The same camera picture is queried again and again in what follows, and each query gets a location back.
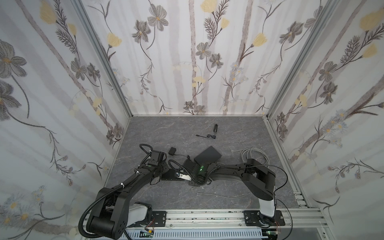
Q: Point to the aluminium corner frame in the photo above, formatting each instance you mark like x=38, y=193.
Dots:
x=324, y=16
x=101, y=53

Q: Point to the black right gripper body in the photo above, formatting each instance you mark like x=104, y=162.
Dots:
x=192, y=167

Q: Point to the grey flat network switch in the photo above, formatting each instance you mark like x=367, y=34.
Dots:
x=209, y=155

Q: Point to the black ribbed network switch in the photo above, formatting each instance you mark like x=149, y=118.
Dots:
x=171, y=175

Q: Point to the white slotted cable duct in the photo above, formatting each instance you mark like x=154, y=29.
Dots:
x=202, y=234

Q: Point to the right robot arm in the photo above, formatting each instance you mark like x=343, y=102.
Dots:
x=259, y=180

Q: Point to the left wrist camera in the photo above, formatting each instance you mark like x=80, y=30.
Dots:
x=157, y=158

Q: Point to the black power adapter with cable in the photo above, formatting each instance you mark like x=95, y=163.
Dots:
x=177, y=153

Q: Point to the aluminium corner frame right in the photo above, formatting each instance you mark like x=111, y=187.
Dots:
x=324, y=16

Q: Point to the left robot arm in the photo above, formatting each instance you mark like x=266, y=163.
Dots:
x=108, y=215

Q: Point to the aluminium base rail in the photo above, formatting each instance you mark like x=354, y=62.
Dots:
x=233, y=218

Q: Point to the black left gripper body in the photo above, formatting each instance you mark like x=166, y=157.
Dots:
x=173, y=175

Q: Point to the aluminium corner frame left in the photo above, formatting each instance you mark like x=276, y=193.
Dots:
x=101, y=53

